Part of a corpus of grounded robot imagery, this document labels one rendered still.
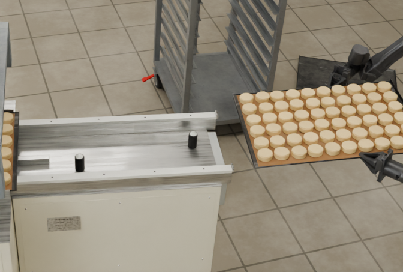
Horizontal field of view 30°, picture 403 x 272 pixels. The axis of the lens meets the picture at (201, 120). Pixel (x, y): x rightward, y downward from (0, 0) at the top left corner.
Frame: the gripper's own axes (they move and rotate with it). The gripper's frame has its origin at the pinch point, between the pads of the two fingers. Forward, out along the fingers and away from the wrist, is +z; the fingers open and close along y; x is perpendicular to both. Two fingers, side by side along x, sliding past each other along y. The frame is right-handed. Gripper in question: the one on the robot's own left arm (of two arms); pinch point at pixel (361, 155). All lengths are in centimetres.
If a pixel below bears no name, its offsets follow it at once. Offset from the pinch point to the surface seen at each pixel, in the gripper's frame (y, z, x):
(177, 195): 15, 46, -40
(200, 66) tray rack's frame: 81, 143, 108
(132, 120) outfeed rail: 5, 75, -28
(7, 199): 5, 81, -82
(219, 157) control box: 12.5, 44.2, -17.7
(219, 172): 6.8, 36.5, -29.4
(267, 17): 30, 98, 102
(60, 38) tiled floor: 92, 240, 91
